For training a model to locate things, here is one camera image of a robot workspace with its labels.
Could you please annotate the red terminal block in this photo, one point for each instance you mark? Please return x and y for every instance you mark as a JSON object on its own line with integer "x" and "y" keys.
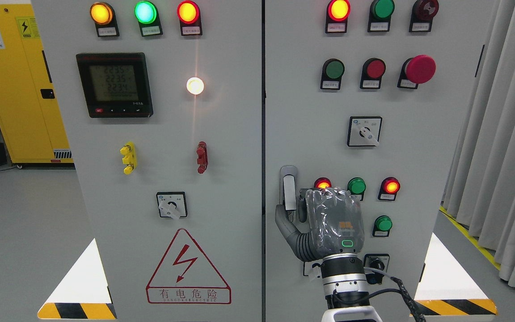
{"x": 202, "y": 159}

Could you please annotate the yellow terminal block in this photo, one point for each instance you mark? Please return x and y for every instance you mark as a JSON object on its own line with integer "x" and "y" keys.
{"x": 129, "y": 157}

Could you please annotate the red emergency stop button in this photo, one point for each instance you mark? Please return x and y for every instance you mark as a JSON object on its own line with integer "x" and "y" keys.
{"x": 415, "y": 71}

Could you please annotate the green light top right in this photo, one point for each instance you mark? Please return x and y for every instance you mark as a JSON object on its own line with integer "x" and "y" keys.
{"x": 380, "y": 15}

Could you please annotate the black digital power meter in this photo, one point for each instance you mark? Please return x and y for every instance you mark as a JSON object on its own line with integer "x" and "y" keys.
{"x": 115, "y": 85}

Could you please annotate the green push button upper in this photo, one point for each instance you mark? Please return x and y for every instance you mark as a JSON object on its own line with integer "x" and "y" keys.
{"x": 331, "y": 74}

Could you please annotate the red push button upper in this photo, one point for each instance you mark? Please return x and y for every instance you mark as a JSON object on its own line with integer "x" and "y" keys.
{"x": 372, "y": 73}

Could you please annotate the white rotary switch bottom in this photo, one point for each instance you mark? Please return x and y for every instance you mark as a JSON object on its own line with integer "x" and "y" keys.
{"x": 312, "y": 270}

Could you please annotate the right cabinet door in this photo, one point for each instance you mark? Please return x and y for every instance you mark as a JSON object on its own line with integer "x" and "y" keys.
{"x": 308, "y": 127}

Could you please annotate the left rotary selector switch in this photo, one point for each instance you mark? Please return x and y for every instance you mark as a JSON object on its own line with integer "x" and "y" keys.
{"x": 172, "y": 205}

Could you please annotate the silver door handle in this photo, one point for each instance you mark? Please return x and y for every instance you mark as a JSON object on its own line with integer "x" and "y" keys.
{"x": 287, "y": 197}

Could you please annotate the red indicator light top left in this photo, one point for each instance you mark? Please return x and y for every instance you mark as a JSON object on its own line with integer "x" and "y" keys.
{"x": 190, "y": 18}

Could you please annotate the red danger warning sticker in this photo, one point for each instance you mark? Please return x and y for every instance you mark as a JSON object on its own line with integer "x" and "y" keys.
{"x": 185, "y": 275}

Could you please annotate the left cabinet door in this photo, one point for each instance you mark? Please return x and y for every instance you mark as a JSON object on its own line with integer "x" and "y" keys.
{"x": 224, "y": 203}

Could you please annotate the cabinet door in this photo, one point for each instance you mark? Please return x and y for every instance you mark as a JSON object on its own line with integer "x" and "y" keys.
{"x": 224, "y": 203}
{"x": 308, "y": 127}

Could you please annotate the red lit light middle left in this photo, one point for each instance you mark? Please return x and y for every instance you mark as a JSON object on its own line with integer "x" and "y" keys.
{"x": 322, "y": 183}

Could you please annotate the green light middle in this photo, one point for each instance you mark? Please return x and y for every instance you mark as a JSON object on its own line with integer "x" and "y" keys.
{"x": 357, "y": 187}

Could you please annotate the right upper rotary selector switch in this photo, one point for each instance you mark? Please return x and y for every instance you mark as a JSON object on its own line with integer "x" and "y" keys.
{"x": 364, "y": 131}

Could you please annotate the red lit light top right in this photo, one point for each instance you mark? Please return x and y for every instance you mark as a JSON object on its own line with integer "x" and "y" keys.
{"x": 337, "y": 15}

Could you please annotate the green push button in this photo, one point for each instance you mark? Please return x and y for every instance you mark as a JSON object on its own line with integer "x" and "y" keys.
{"x": 382, "y": 226}
{"x": 331, "y": 74}

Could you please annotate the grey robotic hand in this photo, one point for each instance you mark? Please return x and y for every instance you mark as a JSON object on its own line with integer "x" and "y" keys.
{"x": 336, "y": 225}

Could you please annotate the rotary selector switch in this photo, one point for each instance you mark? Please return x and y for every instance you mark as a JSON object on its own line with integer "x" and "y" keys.
{"x": 364, "y": 131}
{"x": 172, "y": 205}

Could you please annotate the red lit light middle right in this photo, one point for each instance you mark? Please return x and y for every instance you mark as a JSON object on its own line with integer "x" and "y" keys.
{"x": 389, "y": 189}

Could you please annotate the green indicator light top left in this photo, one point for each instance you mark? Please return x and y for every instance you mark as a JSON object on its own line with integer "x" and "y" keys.
{"x": 148, "y": 18}

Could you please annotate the green push button lower right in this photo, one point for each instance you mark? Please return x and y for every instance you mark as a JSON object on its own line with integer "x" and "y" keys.
{"x": 382, "y": 226}

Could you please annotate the yellow indicator light top left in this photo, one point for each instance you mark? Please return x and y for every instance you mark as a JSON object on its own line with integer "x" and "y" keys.
{"x": 104, "y": 18}

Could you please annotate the black key switch bottom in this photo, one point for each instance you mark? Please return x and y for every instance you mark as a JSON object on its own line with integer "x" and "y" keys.
{"x": 376, "y": 261}

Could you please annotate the red lit light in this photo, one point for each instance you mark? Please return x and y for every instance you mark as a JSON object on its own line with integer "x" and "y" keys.
{"x": 337, "y": 15}
{"x": 322, "y": 183}
{"x": 389, "y": 189}

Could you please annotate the dark red buzzer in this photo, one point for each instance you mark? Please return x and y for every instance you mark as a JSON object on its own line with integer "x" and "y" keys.
{"x": 422, "y": 15}

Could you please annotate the yellow safety cabinet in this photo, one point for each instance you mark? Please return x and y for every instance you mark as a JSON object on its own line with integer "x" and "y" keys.
{"x": 30, "y": 119}

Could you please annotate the grey curtain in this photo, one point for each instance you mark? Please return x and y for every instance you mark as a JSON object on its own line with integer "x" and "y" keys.
{"x": 480, "y": 192}

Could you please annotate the white lit indicator light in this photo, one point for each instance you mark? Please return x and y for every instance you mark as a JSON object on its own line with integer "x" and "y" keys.
{"x": 195, "y": 85}

